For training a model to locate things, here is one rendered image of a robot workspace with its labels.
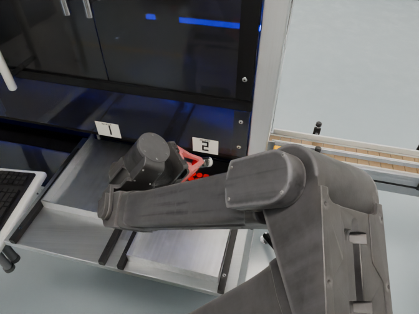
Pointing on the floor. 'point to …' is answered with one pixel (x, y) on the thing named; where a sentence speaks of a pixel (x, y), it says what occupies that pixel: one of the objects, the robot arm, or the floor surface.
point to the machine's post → (265, 89)
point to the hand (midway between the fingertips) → (197, 163)
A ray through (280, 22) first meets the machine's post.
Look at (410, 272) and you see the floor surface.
